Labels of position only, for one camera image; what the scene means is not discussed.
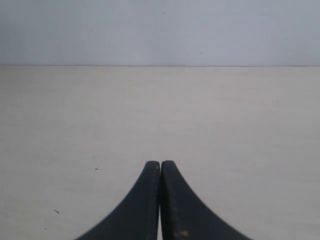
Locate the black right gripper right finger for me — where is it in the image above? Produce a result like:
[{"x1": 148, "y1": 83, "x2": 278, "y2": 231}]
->
[{"x1": 159, "y1": 160, "x2": 249, "y2": 240}]

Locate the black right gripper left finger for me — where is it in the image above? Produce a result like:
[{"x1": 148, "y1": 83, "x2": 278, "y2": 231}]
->
[{"x1": 78, "y1": 161, "x2": 161, "y2": 240}]

